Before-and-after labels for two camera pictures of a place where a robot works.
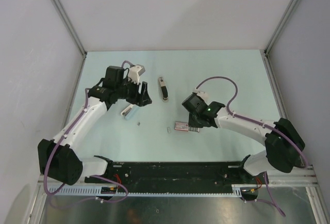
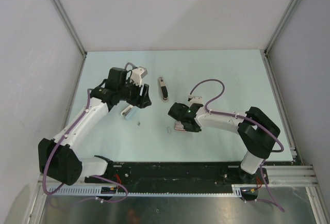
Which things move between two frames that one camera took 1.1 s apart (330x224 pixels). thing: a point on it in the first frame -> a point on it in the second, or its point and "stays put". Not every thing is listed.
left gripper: x=138 y=99 stays put
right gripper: x=192 y=123 -> x=195 y=129
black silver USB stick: x=164 y=89 stays put
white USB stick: x=130 y=112 stays put
